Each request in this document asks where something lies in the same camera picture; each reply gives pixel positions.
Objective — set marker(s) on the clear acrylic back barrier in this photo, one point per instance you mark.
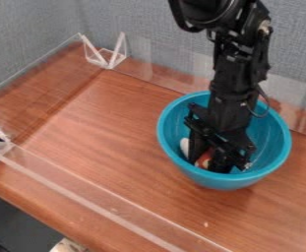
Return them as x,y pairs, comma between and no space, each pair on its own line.
185,71

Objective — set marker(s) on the toy mushroom brown cap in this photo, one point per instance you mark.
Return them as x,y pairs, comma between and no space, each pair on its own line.
205,158

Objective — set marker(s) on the clear acrylic barrier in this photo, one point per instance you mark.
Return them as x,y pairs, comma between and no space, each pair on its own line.
185,71
90,213

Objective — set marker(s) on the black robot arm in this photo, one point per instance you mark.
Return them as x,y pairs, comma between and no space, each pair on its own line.
237,26

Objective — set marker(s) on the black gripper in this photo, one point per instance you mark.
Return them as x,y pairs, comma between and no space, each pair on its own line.
218,136

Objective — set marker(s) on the blue plastic bowl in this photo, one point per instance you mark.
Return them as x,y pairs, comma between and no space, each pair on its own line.
267,132

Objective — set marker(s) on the clear acrylic corner bracket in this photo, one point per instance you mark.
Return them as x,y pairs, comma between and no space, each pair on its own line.
102,57

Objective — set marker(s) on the clear acrylic front barrier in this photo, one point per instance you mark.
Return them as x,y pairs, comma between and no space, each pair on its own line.
90,213

